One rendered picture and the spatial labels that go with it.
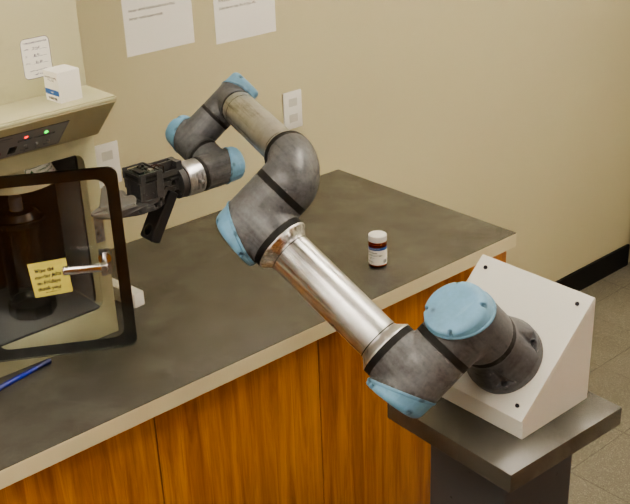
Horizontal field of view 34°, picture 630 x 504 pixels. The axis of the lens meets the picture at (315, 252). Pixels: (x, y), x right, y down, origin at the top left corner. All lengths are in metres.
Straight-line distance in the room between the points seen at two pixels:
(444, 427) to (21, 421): 0.82
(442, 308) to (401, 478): 1.09
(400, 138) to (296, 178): 1.56
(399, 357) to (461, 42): 1.92
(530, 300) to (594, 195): 2.47
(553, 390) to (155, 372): 0.81
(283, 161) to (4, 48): 0.57
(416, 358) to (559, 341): 0.30
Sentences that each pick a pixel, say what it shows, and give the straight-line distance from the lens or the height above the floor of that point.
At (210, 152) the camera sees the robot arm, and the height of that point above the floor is 1.34.
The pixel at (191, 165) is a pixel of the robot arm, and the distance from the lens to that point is 2.20.
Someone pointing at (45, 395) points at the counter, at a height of 0.94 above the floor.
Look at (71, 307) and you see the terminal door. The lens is 2.19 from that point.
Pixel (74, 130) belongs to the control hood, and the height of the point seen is 1.44.
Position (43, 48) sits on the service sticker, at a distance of 2.14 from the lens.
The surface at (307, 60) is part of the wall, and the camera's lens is 3.12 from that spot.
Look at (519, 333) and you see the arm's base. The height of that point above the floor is 1.12.
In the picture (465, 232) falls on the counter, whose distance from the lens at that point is 2.81.
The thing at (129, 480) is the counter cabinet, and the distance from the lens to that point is 2.24.
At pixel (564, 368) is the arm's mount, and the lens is 2.02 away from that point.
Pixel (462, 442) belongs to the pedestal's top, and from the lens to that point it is 1.98.
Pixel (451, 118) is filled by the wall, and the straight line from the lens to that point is 3.65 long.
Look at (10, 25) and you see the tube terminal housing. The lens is 2.10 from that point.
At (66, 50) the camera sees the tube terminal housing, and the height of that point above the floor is 1.59.
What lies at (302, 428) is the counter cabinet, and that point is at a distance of 2.50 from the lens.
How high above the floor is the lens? 2.08
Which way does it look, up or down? 25 degrees down
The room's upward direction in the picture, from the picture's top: 2 degrees counter-clockwise
